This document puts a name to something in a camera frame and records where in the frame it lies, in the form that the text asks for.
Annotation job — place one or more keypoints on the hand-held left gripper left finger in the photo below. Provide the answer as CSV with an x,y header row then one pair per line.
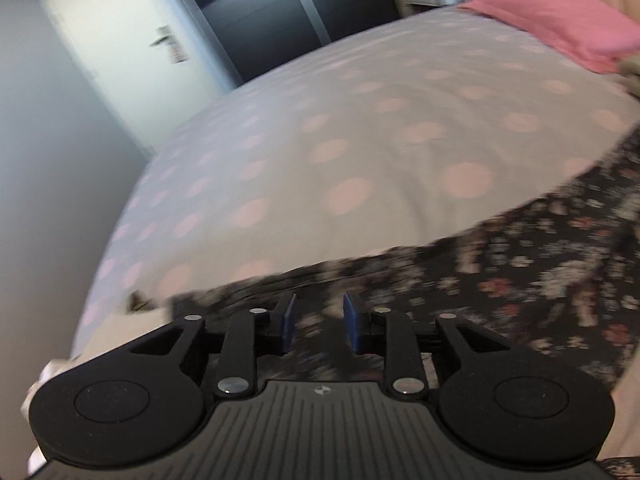
x,y
286,325

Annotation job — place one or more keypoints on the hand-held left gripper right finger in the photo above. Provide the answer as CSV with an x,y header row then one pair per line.
x,y
351,324

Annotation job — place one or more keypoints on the dark floral pants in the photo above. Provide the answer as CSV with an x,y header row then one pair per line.
x,y
525,270

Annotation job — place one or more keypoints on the polka dot bed duvet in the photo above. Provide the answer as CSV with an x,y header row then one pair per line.
x,y
350,150

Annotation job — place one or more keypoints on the white garment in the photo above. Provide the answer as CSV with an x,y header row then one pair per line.
x,y
100,330

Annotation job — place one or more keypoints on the white door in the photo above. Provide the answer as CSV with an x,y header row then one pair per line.
x,y
125,60

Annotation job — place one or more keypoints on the dark wardrobe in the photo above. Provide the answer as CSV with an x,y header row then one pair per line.
x,y
270,15

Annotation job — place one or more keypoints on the pink pillow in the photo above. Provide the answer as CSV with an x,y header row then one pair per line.
x,y
555,15

